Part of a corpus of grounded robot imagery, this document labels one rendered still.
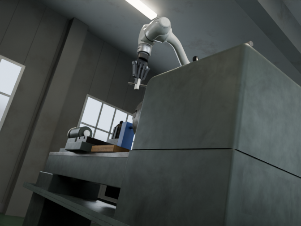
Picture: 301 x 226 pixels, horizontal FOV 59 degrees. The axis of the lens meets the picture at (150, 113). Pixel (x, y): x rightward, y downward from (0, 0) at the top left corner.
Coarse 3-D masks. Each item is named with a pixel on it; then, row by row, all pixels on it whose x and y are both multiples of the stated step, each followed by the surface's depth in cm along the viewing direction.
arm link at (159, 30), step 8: (152, 24) 155; (160, 24) 151; (168, 24) 152; (152, 32) 156; (160, 32) 154; (168, 32) 157; (152, 40) 164; (160, 40) 160; (168, 40) 161; (176, 40) 162; (176, 48) 166; (184, 56) 173; (184, 64) 178
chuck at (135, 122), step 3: (141, 102) 152; (138, 105) 151; (141, 105) 148; (138, 108) 148; (141, 108) 146; (135, 111) 150; (138, 111) 146; (138, 114) 145; (135, 117) 147; (138, 117) 144; (135, 120) 146; (132, 123) 148; (135, 123) 146; (135, 126) 146; (135, 129) 146; (135, 132) 147
